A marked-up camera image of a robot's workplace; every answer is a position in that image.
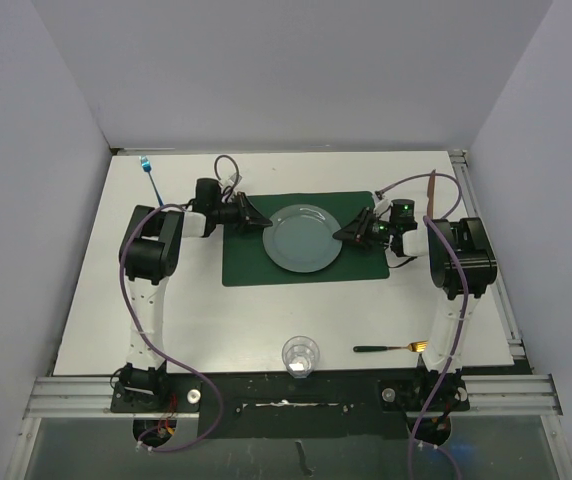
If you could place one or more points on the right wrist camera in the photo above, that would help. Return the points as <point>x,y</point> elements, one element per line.
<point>402,216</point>

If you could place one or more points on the dark green placemat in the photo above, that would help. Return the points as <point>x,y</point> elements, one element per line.
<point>245,262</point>

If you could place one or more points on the gold fork green handle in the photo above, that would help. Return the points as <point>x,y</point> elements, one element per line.
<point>414,347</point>

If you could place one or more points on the clear drinking glass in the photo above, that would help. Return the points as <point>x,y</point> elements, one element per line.
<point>300,356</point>

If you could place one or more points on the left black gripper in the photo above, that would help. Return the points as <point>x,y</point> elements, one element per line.
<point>249,213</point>

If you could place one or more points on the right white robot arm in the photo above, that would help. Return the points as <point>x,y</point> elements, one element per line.
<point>462,265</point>

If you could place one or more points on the blue metallic fork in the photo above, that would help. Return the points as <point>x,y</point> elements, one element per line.
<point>147,169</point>

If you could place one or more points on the grey-blue round plate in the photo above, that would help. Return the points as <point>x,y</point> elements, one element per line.
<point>300,239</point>

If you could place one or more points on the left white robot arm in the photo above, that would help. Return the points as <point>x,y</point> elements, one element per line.
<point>148,257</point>

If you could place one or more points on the brown knife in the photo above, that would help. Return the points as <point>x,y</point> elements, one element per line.
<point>431,194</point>

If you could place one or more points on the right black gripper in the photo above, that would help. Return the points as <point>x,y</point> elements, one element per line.
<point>357,230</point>

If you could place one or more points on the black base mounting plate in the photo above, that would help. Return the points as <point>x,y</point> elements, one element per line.
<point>326,405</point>

